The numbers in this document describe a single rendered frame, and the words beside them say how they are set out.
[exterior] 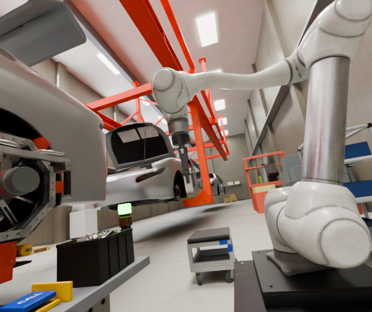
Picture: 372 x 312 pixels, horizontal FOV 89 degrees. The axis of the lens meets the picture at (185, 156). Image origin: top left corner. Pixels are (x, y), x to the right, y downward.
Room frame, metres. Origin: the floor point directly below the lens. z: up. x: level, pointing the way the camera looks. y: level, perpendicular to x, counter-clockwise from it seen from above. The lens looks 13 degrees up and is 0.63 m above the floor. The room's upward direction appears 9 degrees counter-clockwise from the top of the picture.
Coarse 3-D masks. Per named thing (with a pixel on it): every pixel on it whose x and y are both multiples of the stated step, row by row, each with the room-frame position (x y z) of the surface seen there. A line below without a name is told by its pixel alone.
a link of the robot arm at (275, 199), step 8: (272, 192) 0.74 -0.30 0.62; (280, 192) 0.72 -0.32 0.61; (288, 192) 0.71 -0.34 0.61; (264, 200) 0.79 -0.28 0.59; (272, 200) 0.73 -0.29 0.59; (280, 200) 0.71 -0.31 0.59; (264, 208) 0.78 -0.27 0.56; (272, 208) 0.72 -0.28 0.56; (280, 208) 0.69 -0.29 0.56; (272, 216) 0.72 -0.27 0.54; (272, 224) 0.73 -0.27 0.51; (272, 232) 0.75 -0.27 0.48; (272, 240) 0.78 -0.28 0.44; (280, 240) 0.72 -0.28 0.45; (280, 248) 0.75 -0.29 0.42; (288, 248) 0.73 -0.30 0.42
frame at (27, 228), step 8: (0, 136) 0.90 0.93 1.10; (8, 136) 0.93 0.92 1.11; (16, 136) 0.97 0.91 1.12; (24, 144) 1.01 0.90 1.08; (32, 144) 1.05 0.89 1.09; (40, 160) 1.10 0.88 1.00; (40, 168) 1.15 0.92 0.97; (48, 168) 1.15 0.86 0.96; (48, 176) 1.16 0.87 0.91; (48, 184) 1.16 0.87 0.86; (48, 192) 1.16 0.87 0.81; (48, 200) 1.16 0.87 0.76; (40, 208) 1.15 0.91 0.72; (48, 208) 1.16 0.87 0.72; (32, 216) 1.11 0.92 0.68; (40, 216) 1.11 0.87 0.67; (24, 224) 1.07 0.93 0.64; (32, 224) 1.07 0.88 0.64; (8, 232) 0.96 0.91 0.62; (16, 232) 1.00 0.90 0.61; (24, 232) 1.03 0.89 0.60; (0, 240) 0.93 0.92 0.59
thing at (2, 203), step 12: (36, 168) 1.16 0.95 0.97; (36, 192) 1.20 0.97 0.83; (0, 204) 1.01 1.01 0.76; (12, 204) 1.24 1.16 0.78; (24, 204) 1.20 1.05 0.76; (36, 204) 1.17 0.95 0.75; (12, 216) 1.07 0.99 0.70; (24, 216) 1.14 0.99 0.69; (0, 228) 1.10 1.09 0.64; (12, 228) 1.05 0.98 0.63
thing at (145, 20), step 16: (128, 0) 1.71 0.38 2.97; (144, 0) 1.91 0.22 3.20; (160, 0) 2.09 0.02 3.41; (144, 16) 1.93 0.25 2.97; (144, 32) 2.16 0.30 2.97; (160, 32) 2.41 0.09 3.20; (176, 32) 2.65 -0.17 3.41; (160, 48) 2.48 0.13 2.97; (176, 64) 2.88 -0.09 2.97; (192, 64) 3.49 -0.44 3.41; (112, 96) 4.13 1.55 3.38; (128, 96) 4.02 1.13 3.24; (208, 96) 5.64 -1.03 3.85; (96, 112) 4.45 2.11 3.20; (112, 128) 5.07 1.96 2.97; (192, 128) 6.71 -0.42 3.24; (208, 128) 6.25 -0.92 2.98; (208, 144) 9.59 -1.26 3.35; (224, 144) 10.32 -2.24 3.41; (224, 160) 12.91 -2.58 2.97
